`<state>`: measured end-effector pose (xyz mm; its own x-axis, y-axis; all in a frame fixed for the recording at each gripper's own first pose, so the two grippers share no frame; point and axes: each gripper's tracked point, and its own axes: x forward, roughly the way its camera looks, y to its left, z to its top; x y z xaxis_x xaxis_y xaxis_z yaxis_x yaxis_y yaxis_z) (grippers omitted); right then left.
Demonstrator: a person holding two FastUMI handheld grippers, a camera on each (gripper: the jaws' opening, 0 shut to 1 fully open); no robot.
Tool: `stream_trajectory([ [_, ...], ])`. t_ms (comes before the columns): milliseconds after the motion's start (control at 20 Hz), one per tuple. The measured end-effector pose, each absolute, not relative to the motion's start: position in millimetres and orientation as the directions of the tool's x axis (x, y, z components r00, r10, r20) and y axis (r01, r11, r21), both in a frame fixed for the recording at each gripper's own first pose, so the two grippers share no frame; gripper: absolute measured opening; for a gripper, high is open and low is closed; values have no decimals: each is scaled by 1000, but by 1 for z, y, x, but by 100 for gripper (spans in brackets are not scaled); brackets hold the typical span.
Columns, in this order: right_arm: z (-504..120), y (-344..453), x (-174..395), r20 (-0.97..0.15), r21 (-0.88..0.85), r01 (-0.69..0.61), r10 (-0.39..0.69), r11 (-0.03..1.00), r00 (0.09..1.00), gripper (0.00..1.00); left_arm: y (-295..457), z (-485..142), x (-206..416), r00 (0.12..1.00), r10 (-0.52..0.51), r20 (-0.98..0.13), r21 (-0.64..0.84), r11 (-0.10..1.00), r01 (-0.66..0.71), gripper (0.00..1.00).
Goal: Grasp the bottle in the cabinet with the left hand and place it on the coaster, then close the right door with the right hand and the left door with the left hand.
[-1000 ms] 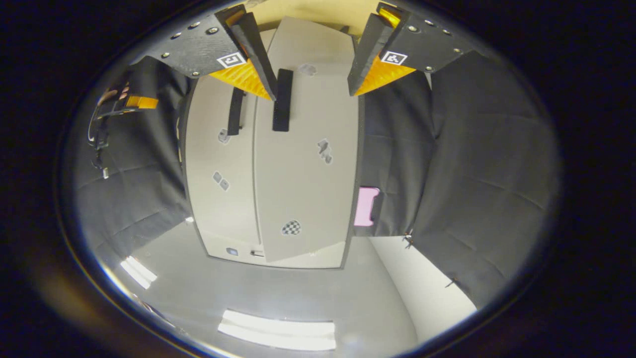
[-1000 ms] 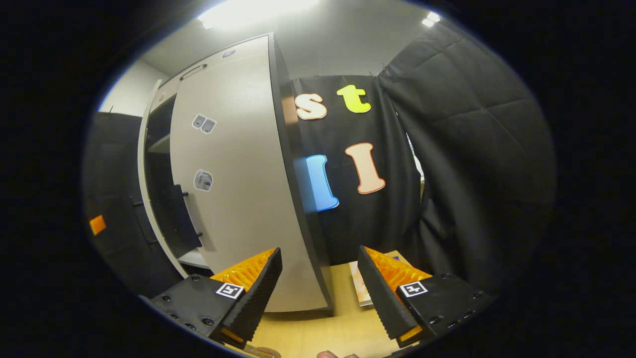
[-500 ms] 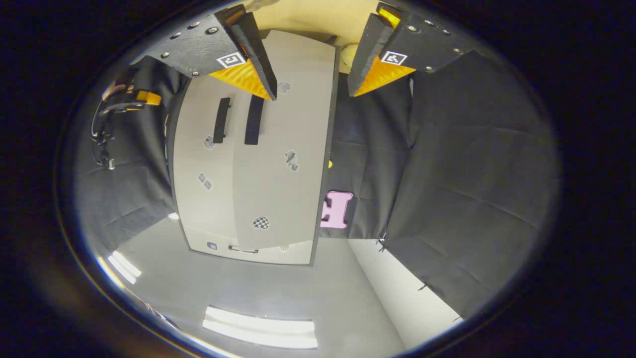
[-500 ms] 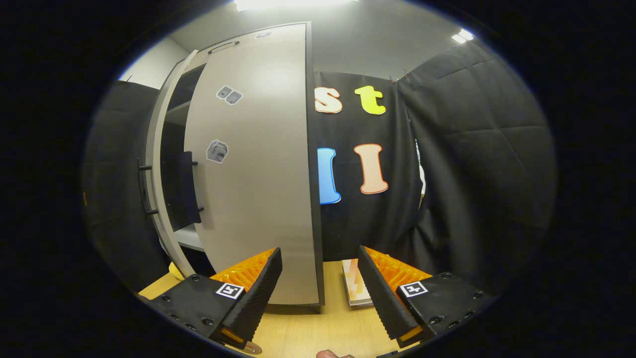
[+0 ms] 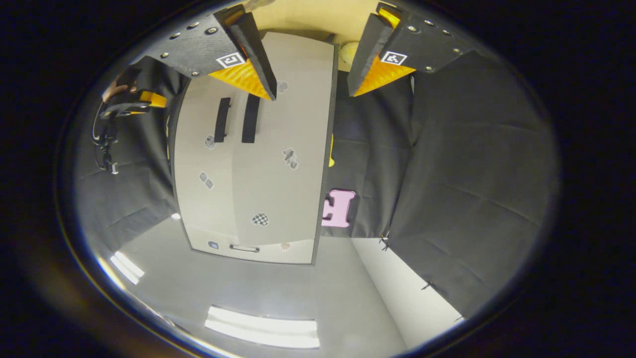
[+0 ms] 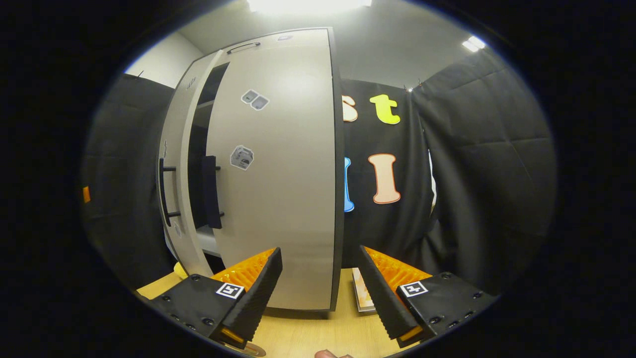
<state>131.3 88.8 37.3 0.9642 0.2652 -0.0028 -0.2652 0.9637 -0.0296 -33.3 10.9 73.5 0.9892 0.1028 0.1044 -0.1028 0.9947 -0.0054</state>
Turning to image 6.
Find orange printed booklet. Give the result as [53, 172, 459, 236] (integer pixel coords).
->
[352, 268, 377, 313]

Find white and grey cabinet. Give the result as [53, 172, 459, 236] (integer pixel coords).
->
[159, 27, 346, 319]

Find white cabinet shelf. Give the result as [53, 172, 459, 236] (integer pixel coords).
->
[196, 225, 222, 258]

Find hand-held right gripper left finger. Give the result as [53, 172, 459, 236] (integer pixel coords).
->
[149, 247, 284, 349]

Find long ceiling light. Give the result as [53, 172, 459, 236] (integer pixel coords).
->
[247, 0, 372, 14]

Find white cabinet door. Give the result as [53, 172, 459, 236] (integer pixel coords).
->
[205, 28, 338, 311]
[160, 50, 224, 278]

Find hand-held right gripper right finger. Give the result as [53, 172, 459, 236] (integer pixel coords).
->
[358, 245, 499, 349]

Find black backdrop cloth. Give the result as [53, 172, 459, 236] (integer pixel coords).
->
[342, 79, 435, 271]

